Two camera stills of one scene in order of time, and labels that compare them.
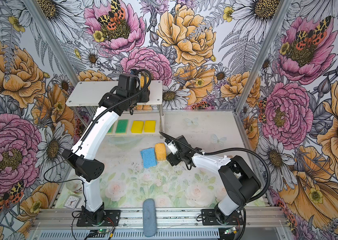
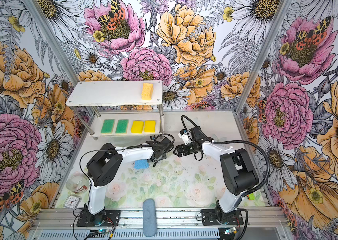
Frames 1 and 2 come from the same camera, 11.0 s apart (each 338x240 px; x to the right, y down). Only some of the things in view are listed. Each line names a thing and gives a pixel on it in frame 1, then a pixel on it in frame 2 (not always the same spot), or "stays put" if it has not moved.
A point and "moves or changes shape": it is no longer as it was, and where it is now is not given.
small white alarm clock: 72,201 stays put
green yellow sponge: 122,126 stays put
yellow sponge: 137,127 stays put
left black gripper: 144,98 → 163,157
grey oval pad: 149,218 stays put
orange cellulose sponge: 142,81 moves or changes shape
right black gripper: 171,160 → 178,147
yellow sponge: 150,126 stays put
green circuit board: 100,233 stays put
